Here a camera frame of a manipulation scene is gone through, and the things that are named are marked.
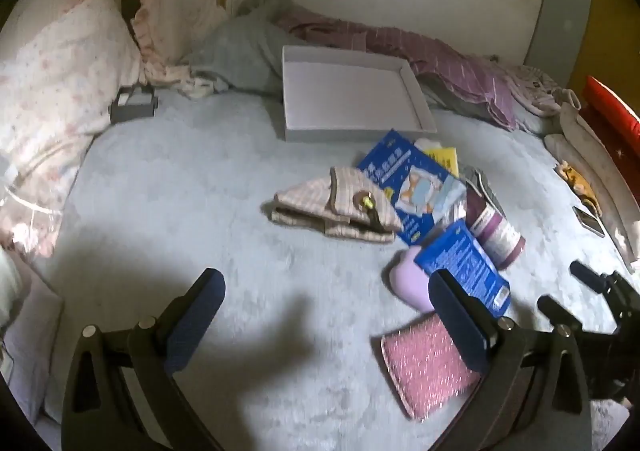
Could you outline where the yellow packet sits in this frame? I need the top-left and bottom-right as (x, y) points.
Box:
(425, 144), (461, 179)

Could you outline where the pink glitter sponge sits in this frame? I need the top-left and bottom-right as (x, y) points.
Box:
(381, 313), (483, 421)

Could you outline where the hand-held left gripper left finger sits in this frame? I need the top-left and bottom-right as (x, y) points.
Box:
(61, 267), (227, 451)

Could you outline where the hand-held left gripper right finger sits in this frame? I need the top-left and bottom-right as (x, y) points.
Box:
(428, 268), (593, 451)

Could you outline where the pink checked cloth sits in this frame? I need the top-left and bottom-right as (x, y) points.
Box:
(271, 166), (403, 244)

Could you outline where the orange plush toy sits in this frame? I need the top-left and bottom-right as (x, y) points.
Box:
(555, 160), (601, 204)

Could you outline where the small blue text packet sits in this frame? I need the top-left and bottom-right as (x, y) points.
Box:
(414, 221), (512, 319)

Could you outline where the purple striped blanket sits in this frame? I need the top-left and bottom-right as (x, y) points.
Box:
(277, 11), (518, 132)

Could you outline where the lilac soft pad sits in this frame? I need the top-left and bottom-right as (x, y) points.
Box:
(382, 248), (441, 312)

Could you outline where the black phone holder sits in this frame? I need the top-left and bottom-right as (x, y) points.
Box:
(110, 85), (160, 124)

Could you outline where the white floral pillow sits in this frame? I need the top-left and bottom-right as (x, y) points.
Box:
(0, 0), (143, 257)

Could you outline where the blue eye mask packet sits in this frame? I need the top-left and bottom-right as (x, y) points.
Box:
(357, 129), (468, 247)

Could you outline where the grey cabinet door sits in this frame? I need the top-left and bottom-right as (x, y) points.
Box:
(525, 0), (596, 74)

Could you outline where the patterned white garment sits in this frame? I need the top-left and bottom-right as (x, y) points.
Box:
(510, 64), (581, 117)

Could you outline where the maroon cylinder container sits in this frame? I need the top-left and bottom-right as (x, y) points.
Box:
(465, 191), (527, 269)

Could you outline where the pink ruffled pillow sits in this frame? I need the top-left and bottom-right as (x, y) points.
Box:
(131, 0), (228, 84)

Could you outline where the smartphone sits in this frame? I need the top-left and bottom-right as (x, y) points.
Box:
(572, 205), (607, 237)

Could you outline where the white bolster pillow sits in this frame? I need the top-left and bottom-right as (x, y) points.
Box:
(544, 101), (640, 272)

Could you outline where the grey-green blanket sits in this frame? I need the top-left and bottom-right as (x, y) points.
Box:
(189, 0), (301, 94)

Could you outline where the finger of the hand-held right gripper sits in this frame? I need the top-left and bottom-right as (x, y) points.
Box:
(570, 260), (613, 299)
(536, 295), (581, 332)

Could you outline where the white crumpled cloth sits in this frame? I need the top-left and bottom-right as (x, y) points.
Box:
(145, 64), (226, 99)

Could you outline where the red cushion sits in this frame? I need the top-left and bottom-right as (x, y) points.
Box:
(582, 76), (640, 152)

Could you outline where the white cardboard box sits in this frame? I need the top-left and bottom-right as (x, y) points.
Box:
(281, 45), (438, 143)

